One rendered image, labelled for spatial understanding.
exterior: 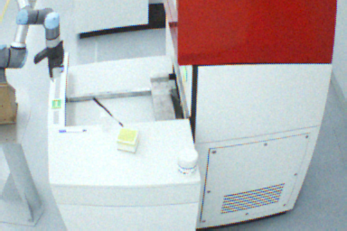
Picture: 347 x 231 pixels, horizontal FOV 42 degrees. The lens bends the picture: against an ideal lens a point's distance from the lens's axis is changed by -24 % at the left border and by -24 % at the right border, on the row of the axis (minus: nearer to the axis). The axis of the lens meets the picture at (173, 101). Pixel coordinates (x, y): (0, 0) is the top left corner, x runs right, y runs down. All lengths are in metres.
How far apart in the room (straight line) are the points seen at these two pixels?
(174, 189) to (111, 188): 0.24
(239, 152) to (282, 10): 0.79
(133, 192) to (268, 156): 0.79
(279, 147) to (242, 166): 0.21
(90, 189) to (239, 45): 0.80
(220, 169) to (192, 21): 0.82
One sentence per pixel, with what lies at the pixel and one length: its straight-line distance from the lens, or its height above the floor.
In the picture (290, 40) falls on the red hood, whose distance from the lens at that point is 2.20.
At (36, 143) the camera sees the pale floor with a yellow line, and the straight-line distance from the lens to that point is 3.67.
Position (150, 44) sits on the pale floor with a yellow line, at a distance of 4.39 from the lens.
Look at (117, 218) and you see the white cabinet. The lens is 2.29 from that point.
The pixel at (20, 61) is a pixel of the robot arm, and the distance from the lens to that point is 2.63.
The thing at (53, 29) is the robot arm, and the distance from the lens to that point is 2.17.
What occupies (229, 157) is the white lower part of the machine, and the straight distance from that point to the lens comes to 2.56.
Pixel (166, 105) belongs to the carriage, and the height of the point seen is 0.88.
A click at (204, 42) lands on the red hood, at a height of 1.33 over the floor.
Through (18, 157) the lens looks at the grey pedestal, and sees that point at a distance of 2.85.
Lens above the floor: 2.56
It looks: 41 degrees down
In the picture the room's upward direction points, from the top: 1 degrees clockwise
